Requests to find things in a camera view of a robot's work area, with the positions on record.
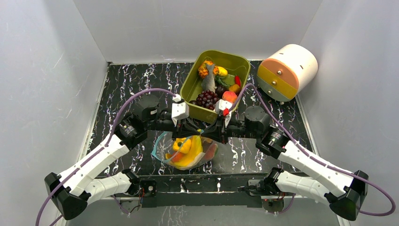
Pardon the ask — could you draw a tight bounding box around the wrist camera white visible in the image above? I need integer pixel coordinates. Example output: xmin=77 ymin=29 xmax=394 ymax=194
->
xmin=215 ymin=99 xmax=232 ymax=126
xmin=171 ymin=94 xmax=189 ymax=127

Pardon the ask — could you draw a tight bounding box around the red chili toy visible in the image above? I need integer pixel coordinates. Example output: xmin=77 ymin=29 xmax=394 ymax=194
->
xmin=171 ymin=152 xmax=185 ymax=162

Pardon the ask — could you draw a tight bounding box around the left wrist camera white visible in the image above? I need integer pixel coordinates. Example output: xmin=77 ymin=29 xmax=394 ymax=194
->
xmin=171 ymin=94 xmax=189 ymax=127

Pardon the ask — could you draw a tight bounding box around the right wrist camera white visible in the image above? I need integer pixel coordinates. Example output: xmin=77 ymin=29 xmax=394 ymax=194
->
xmin=215 ymin=99 xmax=232 ymax=126

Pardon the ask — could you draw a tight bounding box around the small orange fruit toy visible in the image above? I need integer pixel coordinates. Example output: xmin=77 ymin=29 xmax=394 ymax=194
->
xmin=229 ymin=84 xmax=241 ymax=96

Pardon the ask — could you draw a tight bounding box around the yellow bell pepper toy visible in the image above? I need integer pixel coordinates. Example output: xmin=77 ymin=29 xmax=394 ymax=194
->
xmin=172 ymin=137 xmax=192 ymax=154

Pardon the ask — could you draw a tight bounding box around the peach toy upper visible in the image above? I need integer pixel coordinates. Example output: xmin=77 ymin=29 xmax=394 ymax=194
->
xmin=222 ymin=91 xmax=238 ymax=104

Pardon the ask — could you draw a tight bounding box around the green leafy vegetable toy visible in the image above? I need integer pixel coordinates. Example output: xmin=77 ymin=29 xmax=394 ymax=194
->
xmin=215 ymin=74 xmax=235 ymax=89

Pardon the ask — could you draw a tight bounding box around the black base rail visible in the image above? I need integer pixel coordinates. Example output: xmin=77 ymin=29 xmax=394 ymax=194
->
xmin=64 ymin=173 xmax=312 ymax=209

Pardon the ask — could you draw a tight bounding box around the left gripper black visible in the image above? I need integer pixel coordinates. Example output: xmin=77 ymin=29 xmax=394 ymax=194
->
xmin=146 ymin=114 xmax=201 ymax=141

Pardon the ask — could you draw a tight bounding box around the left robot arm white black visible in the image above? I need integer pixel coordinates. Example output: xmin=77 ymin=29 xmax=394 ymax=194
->
xmin=45 ymin=89 xmax=200 ymax=220

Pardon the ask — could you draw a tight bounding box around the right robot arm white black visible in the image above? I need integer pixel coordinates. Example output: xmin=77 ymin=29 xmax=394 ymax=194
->
xmin=201 ymin=106 xmax=368 ymax=221

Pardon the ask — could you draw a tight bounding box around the grey fish toy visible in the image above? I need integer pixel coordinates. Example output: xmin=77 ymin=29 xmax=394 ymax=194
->
xmin=201 ymin=64 xmax=216 ymax=92

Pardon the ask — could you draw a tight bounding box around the round pastel drawer cabinet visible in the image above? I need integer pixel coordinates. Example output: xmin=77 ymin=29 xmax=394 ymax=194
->
xmin=256 ymin=44 xmax=318 ymax=102

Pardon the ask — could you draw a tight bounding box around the yellow banana toy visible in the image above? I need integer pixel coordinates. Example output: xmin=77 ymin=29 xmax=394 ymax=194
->
xmin=165 ymin=136 xmax=205 ymax=170

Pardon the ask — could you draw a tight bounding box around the olive green plastic bin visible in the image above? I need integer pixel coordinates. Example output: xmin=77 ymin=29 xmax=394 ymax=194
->
xmin=179 ymin=50 xmax=251 ymax=123

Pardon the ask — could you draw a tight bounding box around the watermelon slice toy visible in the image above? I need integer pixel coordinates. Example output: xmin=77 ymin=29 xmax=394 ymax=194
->
xmin=203 ymin=143 xmax=219 ymax=161

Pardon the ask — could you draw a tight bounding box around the yellow lemon toy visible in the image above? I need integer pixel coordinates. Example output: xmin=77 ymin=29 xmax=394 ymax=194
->
xmin=217 ymin=66 xmax=228 ymax=78

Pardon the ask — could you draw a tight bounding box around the clear zip top bag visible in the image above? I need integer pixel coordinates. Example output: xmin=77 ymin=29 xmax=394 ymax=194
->
xmin=152 ymin=132 xmax=223 ymax=170

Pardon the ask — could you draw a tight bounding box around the purple grape bunch toy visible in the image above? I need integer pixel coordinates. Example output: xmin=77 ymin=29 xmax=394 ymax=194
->
xmin=195 ymin=90 xmax=220 ymax=110

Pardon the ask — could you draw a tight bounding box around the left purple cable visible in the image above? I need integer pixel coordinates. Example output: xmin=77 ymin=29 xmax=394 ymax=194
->
xmin=35 ymin=88 xmax=180 ymax=226

